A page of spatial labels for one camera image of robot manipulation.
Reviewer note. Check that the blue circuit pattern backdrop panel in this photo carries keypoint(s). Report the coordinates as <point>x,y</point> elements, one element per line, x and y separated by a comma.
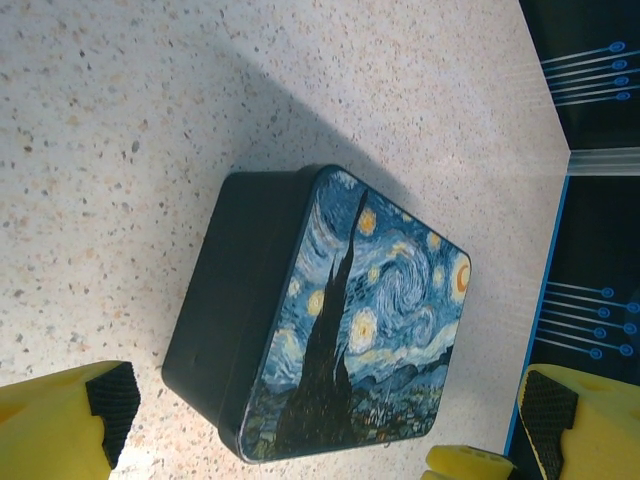
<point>590,25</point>
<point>590,240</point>

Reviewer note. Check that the starry night print tin box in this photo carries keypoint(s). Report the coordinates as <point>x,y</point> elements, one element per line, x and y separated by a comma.
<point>225,300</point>

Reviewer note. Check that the aluminium frame rail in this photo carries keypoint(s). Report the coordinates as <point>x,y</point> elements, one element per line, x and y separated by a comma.
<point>605,162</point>

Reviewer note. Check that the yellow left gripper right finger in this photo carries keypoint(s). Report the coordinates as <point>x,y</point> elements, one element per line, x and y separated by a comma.
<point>600,430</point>

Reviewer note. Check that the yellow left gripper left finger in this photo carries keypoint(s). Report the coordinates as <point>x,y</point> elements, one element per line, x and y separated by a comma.
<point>45,425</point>

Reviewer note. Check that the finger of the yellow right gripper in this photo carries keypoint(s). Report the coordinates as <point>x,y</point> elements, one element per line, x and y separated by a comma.
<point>470,466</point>

